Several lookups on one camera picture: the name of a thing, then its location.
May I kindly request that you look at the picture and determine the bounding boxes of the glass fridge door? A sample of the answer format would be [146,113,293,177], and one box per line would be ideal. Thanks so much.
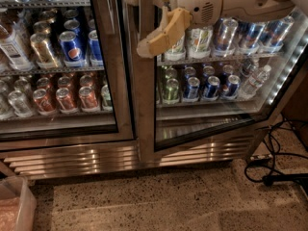
[123,0,308,161]
[0,0,133,151]

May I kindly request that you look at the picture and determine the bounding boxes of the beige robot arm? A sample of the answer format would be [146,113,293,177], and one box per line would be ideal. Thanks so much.
[124,0,308,58]

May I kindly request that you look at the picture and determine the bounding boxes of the stainless fridge bottom grille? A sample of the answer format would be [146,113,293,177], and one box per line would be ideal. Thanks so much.
[1,129,265,180]

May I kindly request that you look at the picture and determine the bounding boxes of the Mountain Dew can right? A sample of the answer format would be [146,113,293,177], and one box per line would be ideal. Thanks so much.
[188,26,213,59]

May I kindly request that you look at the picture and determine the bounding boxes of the silver blue energy can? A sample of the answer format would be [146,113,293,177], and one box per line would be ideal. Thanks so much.
[213,17,238,56]

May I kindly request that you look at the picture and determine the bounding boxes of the blue Pepsi can edge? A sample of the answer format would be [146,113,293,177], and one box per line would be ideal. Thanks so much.
[88,30,103,66]

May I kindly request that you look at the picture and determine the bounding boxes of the blue Pepsi can lower middle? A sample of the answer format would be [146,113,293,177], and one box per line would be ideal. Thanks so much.
[202,76,220,100]

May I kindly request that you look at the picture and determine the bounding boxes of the blue pepsi can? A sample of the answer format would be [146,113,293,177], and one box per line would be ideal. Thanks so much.
[202,76,220,100]
[59,31,86,68]
[183,77,200,102]
[220,75,241,99]

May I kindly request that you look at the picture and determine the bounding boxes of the blue Pepsi can lower left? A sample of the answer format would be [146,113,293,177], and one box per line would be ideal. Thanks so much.
[183,77,200,102]

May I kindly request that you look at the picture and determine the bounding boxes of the green soda can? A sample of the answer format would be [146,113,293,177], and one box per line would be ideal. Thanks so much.
[163,78,179,104]

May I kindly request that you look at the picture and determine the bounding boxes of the blue Pepsi can front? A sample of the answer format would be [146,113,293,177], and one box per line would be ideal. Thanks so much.
[59,31,86,68]

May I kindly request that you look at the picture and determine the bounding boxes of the blue Pepsi can lower right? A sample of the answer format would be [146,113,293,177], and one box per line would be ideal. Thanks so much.
[220,75,241,99]

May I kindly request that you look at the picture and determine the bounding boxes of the clear water bottle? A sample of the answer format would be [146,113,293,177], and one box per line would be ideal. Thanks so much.
[239,64,271,100]

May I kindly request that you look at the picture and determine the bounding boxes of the gold soda can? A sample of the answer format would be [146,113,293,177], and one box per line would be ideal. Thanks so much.
[30,33,61,68]

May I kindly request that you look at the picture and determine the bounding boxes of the red soda can right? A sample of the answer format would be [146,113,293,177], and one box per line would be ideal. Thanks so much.
[79,87,99,112]

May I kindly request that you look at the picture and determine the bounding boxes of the red soda can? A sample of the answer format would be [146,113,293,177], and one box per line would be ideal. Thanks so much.
[33,89,57,116]
[79,87,99,112]
[56,88,78,114]

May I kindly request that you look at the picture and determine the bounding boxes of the red soda can middle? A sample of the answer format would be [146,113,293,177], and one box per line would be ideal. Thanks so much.
[56,88,78,114]

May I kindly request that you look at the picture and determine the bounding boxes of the clear labelled bottle left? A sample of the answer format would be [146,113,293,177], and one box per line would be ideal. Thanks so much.
[0,22,32,71]

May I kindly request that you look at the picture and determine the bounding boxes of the red soda can left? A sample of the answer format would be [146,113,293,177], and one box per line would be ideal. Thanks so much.
[33,89,57,116]

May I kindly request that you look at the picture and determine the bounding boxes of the silver can lower left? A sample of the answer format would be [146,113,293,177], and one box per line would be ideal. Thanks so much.
[8,90,35,117]

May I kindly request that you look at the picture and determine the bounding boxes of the clear plastic storage bin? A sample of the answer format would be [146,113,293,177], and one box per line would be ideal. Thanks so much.
[0,176,37,231]

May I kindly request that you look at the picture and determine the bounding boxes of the black power cable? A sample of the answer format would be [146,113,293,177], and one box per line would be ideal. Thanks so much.
[244,114,308,187]

